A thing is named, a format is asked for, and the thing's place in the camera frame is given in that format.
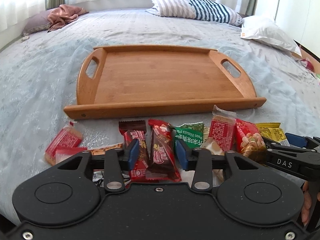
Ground yellow snack packet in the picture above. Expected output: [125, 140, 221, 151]
[255, 122, 290, 146]

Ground red peanut snack packet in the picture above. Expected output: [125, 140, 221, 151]
[235, 119, 266, 163]

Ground green wasabi peas packet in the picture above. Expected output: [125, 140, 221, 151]
[172, 122, 204, 148]

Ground brown chocolate bar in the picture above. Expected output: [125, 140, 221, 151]
[145, 119, 181, 182]
[118, 120, 150, 183]

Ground red clear cracker packet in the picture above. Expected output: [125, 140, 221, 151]
[209, 105, 236, 151]

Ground almond picture snack packet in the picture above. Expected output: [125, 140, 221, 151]
[89, 143, 123, 155]

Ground white pastry packet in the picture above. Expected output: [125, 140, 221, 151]
[201, 137, 225, 184]

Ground cream gold wrapper packet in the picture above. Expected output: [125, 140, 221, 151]
[203, 126, 210, 142]

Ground right hand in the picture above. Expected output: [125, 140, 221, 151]
[301, 181, 312, 226]

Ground wooden serving tray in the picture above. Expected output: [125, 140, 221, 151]
[64, 45, 266, 120]

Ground white pillow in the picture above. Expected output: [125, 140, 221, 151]
[240, 15, 302, 59]

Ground pink crumpled cloth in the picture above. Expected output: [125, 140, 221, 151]
[47, 4, 88, 32]

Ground striped pillow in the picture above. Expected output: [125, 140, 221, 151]
[146, 0, 243, 26]

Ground purple pillow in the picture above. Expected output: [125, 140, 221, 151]
[22, 9, 53, 36]

